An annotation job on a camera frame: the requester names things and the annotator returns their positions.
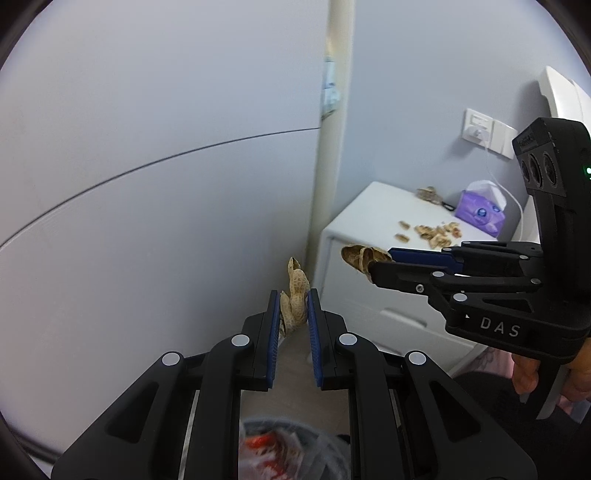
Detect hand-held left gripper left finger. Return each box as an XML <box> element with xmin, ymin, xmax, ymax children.
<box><xmin>51</xmin><ymin>291</ymin><xmax>282</xmax><ymax>480</ymax></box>

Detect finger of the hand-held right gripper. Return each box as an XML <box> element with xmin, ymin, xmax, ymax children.
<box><xmin>388</xmin><ymin>240</ymin><xmax>543</xmax><ymax>273</ymax></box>
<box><xmin>368</xmin><ymin>261</ymin><xmax>543</xmax><ymax>315</ymax></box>

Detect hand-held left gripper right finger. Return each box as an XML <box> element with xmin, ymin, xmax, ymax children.
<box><xmin>307</xmin><ymin>288</ymin><xmax>539</xmax><ymax>480</ymax></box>

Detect peanut shell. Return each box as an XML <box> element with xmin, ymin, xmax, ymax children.
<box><xmin>279</xmin><ymin>257</ymin><xmax>311</xmax><ymax>337</ymax></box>
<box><xmin>341</xmin><ymin>244</ymin><xmax>397</xmax><ymax>283</ymax></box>

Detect trash bin with plastic bag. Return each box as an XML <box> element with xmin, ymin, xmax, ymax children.
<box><xmin>238</xmin><ymin>418</ymin><xmax>352</xmax><ymax>480</ymax></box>

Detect person's right hand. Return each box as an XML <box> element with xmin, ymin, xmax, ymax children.
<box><xmin>512</xmin><ymin>339</ymin><xmax>591</xmax><ymax>402</ymax></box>

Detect pile of peanut shells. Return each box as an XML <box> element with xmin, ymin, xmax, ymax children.
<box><xmin>394</xmin><ymin>220</ymin><xmax>464</xmax><ymax>251</ymax></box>

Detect white nightstand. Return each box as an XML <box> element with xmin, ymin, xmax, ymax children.
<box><xmin>318</xmin><ymin>181</ymin><xmax>532</xmax><ymax>377</ymax></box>

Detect purple tissue pack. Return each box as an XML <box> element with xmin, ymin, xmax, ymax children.
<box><xmin>454</xmin><ymin>179</ymin><xmax>509</xmax><ymax>238</ymax></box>

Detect white pipe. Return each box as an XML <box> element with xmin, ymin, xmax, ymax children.
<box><xmin>308</xmin><ymin>0</ymin><xmax>354</xmax><ymax>296</ymax></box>

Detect red snack wrapper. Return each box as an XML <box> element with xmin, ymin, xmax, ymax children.
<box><xmin>242</xmin><ymin>436</ymin><xmax>278</xmax><ymax>480</ymax></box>

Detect white appliance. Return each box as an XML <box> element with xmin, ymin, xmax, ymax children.
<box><xmin>538</xmin><ymin>65</ymin><xmax>591</xmax><ymax>127</ymax></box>

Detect person's black pants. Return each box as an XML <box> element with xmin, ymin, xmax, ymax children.
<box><xmin>455</xmin><ymin>369</ymin><xmax>591</xmax><ymax>467</ymax></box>

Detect pale blue pipe label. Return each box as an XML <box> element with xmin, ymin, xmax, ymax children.
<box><xmin>321</xmin><ymin>55</ymin><xmax>342</xmax><ymax>121</ymax></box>

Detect white cable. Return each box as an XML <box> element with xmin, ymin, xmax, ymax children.
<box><xmin>484</xmin><ymin>138</ymin><xmax>529</xmax><ymax>243</ymax></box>

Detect white wall switch plate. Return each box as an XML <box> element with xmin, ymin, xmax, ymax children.
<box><xmin>490</xmin><ymin>121</ymin><xmax>518</xmax><ymax>160</ymax></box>

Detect white wall socket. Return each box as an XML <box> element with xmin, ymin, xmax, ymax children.
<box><xmin>461</xmin><ymin>107</ymin><xmax>495</xmax><ymax>148</ymax></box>

